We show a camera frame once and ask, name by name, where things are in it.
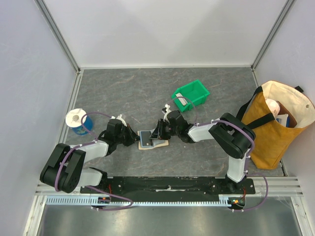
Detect mustard canvas tote bag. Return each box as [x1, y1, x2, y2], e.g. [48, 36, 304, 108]
[236, 81, 315, 170]

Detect green plastic bin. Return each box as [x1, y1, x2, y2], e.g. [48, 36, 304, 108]
[171, 80, 210, 112]

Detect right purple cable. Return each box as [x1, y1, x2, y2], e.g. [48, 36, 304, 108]
[167, 97, 269, 213]

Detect slotted cable duct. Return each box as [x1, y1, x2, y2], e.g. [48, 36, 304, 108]
[46, 195, 241, 207]

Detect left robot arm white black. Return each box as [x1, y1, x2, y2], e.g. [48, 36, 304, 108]
[40, 118, 140, 193]

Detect purple cable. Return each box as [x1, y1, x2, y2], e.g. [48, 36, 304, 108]
[167, 97, 269, 213]
[54, 112, 135, 212]

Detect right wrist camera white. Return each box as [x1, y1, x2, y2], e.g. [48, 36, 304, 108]
[162, 104, 171, 117]

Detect items inside tote bag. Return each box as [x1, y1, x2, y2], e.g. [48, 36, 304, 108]
[265, 98, 297, 128]

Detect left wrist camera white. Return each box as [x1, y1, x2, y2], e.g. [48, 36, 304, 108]
[111, 114, 127, 127]

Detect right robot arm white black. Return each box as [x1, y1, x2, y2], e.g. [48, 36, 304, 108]
[148, 111, 255, 194]

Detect beige leather card holder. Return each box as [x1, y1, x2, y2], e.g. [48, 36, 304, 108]
[137, 129, 169, 150]

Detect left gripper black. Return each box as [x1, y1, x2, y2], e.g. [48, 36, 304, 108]
[115, 123, 142, 147]

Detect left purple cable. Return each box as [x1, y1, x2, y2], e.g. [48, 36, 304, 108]
[54, 112, 135, 212]

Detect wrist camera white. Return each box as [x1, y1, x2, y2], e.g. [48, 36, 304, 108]
[162, 104, 171, 117]
[111, 114, 127, 127]

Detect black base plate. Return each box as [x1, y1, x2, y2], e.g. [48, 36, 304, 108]
[80, 176, 256, 200]

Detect toilet paper roll blue wrapper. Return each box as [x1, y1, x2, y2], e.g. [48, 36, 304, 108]
[65, 108, 93, 135]

